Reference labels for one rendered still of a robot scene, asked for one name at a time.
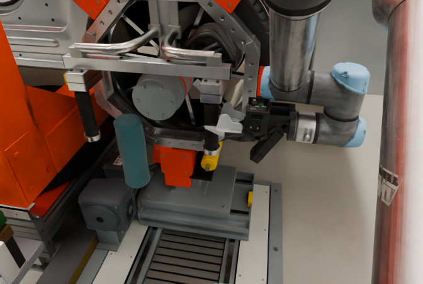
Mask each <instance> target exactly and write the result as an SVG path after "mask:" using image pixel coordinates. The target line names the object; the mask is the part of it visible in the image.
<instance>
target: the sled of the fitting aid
mask: <svg viewBox="0 0 423 284"><path fill-rule="evenodd" d="M254 177H255V173H245V172H239V171H237V174H236V178H235V185H234V192H233V196H232V203H231V207H230V215H229V219H223V218H218V217H210V216H205V215H197V214H192V213H184V212H175V211H170V210H162V209H157V208H149V207H141V208H140V210H139V212H138V218H139V222H140V225H148V226H152V227H160V228H165V229H172V230H180V231H185V232H192V233H197V234H205V235H209V236H217V237H225V238H230V239H238V240H242V241H249V230H250V222H251V210H252V196H253V189H254Z"/></svg>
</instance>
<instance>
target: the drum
mask: <svg viewBox="0 0 423 284"><path fill-rule="evenodd" d="M158 59H171V60H179V59H173V58H170V57H158ZM193 79H194V78H193V77H184V76H168V75H159V74H142V75H141V76H140V78H139V79H138V82H137V84H136V86H135V87H134V89H133V92H132V99H133V103H134V105H135V107H136V109H137V110H138V111H139V112H140V113H141V114H143V116H146V117H147V118H149V119H152V120H166V119H168V118H170V117H171V116H173V114H174V113H175V111H176V110H177V109H178V108H179V107H180V106H181V105H182V103H183V101H184V99H185V97H186V95H187V94H188V92H189V89H190V88H191V86H192V84H193Z"/></svg>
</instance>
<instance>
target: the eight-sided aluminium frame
mask: <svg viewBox="0 0 423 284"><path fill-rule="evenodd" d="M133 1H134V0H110V1H109V2H108V4H107V5H106V6H105V7H104V9H103V10H102V12H101V13H100V14H99V16H98V17H97V18H96V20H95V21H94V23H93V24H92V25H91V26H90V28H89V30H88V31H86V32H85V35H84V36H83V37H82V42H83V43H103V44H104V38H105V36H107V34H108V33H109V31H110V30H111V29H112V28H113V27H114V25H115V24H116V22H117V21H118V20H119V19H120V18H121V16H122V15H123V14H124V12H125V11H126V10H127V9H128V7H129V6H130V5H131V3H133ZM158 1H169V0H158ZM178 1H182V2H198V3H199V4H200V5H201V6H202V8H203V9H204V10H205V11H206V12H207V13H208V14H209V15H210V16H211V17H212V18H213V19H214V20H215V21H216V23H220V24H222V25H223V26H224V27H225V28H226V29H227V31H228V33H229V35H230V36H231V38H232V40H233V41H234V42H235V43H236V44H237V46H238V47H239V48H240V49H241V50H242V51H243V53H245V66H244V85H243V96H242V104H241V105H240V106H239V107H238V108H236V109H235V111H240V112H242V113H243V114H244V115H245V111H246V105H248V102H249V96H250V97H256V88H257V75H258V70H259V60H260V55H261V43H260V41H259V40H258V39H257V38H256V36H255V35H254V34H253V33H252V32H251V31H250V30H249V29H248V27H246V26H245V24H244V23H243V22H242V21H241V20H240V18H239V17H238V16H237V15H236V14H235V13H234V12H232V13H231V14H229V13H228V12H226V10H224V9H223V8H222V7H221V6H220V5H219V4H218V3H216V2H215V1H214V0H178ZM101 72H102V75H103V78H102V79H101V80H100V81H99V82H98V83H96V84H95V85H94V86H93V89H94V97H95V98H96V102H97V104H98V105H99V106H101V107H102V109H104V110H106V111H107V112H108V113H109V114H110V115H111V116H113V117H114V118H115V119H117V118H118V117H119V116H121V115H124V114H128V113H132V114H136V115H138V116H140V117H141V118H142V126H143V130H144V135H145V143H146V145H151V146H154V144H155V145H159V146H163V147H173V148H179V149H190V150H196V151H203V145H204V143H205V133H204V132H194V131H187V130H175V129H169V128H157V127H153V126H152V125H151V124H150V123H149V122H148V121H147V120H146V119H144V118H143V117H142V116H141V115H140V114H138V113H137V112H136V111H135V110H134V109H133V108H132V107H131V106H130V105H128V104H127V103H126V102H125V101H124V100H122V99H121V98H120V97H119V96H118V95H117V94H116V93H115V92H114V90H113V84H112V80H111V74H110V71H101Z"/></svg>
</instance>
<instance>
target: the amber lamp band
mask: <svg viewBox="0 0 423 284"><path fill-rule="evenodd" d="M13 234H14V232H13V230H12V228H11V226H10V225H9V224H6V226H5V227H4V228H3V229H2V231H1V232H0V241H2V242H4V243H6V242H7V241H8V240H9V239H10V237H11V236H12V235H13Z"/></svg>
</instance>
